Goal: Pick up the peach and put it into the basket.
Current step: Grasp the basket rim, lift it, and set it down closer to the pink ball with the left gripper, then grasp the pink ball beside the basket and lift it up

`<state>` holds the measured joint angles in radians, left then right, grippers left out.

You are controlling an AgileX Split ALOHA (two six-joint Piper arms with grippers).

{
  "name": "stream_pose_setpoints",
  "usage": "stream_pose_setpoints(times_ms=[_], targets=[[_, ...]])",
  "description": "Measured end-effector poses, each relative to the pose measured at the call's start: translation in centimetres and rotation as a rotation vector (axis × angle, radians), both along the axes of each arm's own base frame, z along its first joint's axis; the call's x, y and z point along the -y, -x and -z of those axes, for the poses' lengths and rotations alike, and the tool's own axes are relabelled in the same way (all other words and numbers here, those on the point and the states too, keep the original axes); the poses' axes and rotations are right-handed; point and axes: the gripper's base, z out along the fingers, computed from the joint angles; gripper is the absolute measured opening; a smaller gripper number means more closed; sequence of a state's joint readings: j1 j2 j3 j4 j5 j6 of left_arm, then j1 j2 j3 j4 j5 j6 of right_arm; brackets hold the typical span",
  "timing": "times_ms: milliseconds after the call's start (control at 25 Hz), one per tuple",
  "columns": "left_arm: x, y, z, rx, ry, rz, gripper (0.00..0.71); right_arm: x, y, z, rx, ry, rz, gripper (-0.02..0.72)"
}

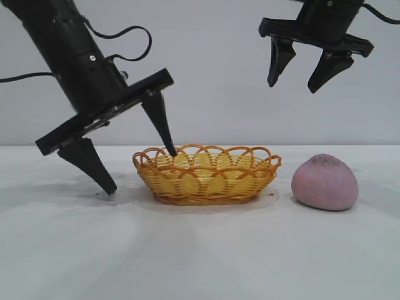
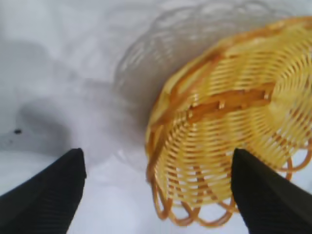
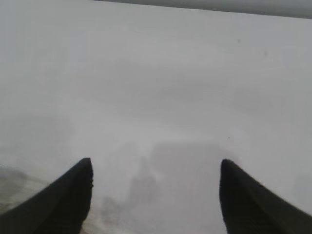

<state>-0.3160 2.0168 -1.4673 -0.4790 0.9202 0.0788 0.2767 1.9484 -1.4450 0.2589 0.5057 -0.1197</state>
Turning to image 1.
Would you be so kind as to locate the pink fuzzy peach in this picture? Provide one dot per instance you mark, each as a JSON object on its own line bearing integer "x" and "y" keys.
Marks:
{"x": 325, "y": 184}

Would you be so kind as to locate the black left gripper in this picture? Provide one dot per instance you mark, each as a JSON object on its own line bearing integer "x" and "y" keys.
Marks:
{"x": 90, "y": 84}

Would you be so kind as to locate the yellow woven plastic basket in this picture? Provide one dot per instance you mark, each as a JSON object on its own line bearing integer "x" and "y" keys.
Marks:
{"x": 203, "y": 187}

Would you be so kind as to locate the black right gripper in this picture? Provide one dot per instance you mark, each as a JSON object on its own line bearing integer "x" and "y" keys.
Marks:
{"x": 325, "y": 25}

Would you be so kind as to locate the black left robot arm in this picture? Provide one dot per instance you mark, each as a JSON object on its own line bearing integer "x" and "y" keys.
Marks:
{"x": 53, "y": 31}

